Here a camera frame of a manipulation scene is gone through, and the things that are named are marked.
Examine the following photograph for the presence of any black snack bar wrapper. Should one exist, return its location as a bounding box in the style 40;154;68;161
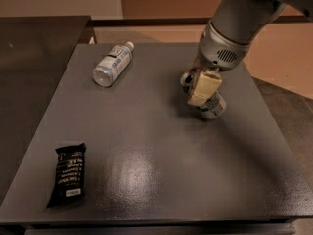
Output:
47;143;86;208

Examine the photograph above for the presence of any clear plastic water bottle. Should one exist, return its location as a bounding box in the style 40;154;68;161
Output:
93;41;134;87

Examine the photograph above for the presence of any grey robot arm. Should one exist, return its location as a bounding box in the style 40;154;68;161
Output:
188;0;313;107

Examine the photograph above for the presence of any silver 7up soda can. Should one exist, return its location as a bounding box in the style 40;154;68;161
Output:
180;69;226;120

